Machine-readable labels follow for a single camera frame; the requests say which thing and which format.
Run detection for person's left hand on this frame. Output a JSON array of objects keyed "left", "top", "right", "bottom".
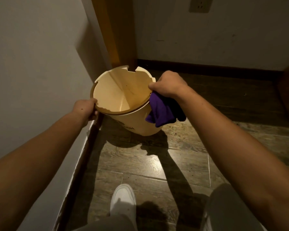
[{"left": 72, "top": 98, "right": 99, "bottom": 127}]

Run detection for person's right hand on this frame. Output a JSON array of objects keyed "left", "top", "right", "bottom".
[{"left": 148, "top": 71, "right": 191, "bottom": 102}]

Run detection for purple cloth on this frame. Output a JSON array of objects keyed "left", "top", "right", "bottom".
[{"left": 145, "top": 91, "right": 186, "bottom": 128}]

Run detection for cream plastic bucket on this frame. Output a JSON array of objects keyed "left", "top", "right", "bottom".
[{"left": 90, "top": 65, "right": 162, "bottom": 137}]

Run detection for person's left forearm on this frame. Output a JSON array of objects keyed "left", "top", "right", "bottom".
[{"left": 0, "top": 111, "right": 87, "bottom": 231}]

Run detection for person's right forearm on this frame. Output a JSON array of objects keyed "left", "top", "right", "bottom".
[{"left": 176, "top": 87, "right": 289, "bottom": 231}]

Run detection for dark baseboard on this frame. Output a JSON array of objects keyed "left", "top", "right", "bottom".
[
  {"left": 137, "top": 59, "right": 283, "bottom": 82},
  {"left": 53, "top": 114, "right": 104, "bottom": 231}
]

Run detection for white shoe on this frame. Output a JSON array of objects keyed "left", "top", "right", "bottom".
[{"left": 110, "top": 184, "right": 137, "bottom": 223}]

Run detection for person's grey trouser leg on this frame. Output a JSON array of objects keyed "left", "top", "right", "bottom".
[{"left": 200, "top": 183, "right": 268, "bottom": 231}]

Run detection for wooden door frame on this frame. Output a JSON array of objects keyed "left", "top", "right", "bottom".
[{"left": 90, "top": 0, "right": 138, "bottom": 69}]

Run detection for wall power socket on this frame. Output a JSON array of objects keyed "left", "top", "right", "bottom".
[{"left": 188, "top": 0, "right": 213, "bottom": 14}]

